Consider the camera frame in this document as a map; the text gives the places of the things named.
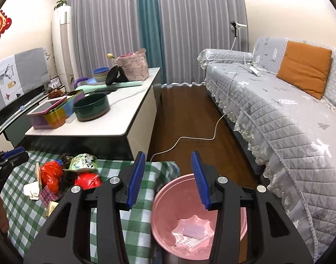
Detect yellow tissue pack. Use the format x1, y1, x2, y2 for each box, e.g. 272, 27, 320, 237
46, 201, 58, 218

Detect orange plastic bag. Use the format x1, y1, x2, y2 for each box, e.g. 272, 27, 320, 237
40, 160, 63, 194

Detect pink blister pill pack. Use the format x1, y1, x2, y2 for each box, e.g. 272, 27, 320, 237
39, 186, 62, 207

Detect dark brown wrapper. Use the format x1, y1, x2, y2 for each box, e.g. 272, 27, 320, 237
59, 153, 77, 192

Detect red plastic bag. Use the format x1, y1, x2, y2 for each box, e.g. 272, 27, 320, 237
74, 172, 102, 189

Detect green panda snack packet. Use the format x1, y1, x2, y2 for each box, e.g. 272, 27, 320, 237
68, 153, 98, 173

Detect pink trash bin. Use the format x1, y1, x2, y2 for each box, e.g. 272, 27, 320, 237
151, 173, 248, 260

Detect green checked tablecloth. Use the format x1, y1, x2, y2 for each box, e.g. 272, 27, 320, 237
1, 151, 179, 263

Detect colourful storage box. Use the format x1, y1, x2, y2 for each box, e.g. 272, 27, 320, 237
27, 90, 85, 129

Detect covered television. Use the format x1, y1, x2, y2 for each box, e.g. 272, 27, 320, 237
0, 48, 50, 112

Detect dark green round basin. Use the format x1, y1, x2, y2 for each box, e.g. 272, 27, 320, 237
73, 92, 110, 122

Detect light green mat roll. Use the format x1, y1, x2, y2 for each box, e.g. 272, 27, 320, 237
77, 81, 144, 94

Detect grey quilted sofa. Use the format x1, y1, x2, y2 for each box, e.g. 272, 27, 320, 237
197, 37, 336, 260

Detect stacked coloured bowls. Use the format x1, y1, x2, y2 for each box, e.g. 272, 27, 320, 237
92, 67, 110, 83

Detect white coffee table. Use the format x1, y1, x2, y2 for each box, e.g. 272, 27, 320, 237
25, 67, 162, 160

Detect black cap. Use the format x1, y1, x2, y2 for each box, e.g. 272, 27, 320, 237
105, 66, 129, 86

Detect white standing air conditioner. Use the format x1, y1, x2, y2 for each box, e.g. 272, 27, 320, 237
52, 5, 80, 92

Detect pink lace basket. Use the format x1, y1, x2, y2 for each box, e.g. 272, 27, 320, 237
114, 48, 150, 81

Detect power strip on sofa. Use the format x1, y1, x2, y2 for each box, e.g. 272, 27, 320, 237
250, 66, 261, 77

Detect orange cushion near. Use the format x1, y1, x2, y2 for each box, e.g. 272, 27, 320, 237
277, 40, 332, 99

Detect teal curtain strip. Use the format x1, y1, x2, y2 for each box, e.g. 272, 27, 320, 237
137, 0, 166, 83

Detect clip lamp on stand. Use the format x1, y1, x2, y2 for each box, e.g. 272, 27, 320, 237
229, 21, 247, 50

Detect grey curtains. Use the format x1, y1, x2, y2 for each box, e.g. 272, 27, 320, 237
66, 0, 249, 84

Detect white power cable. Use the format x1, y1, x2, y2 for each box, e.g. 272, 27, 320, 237
149, 52, 261, 162

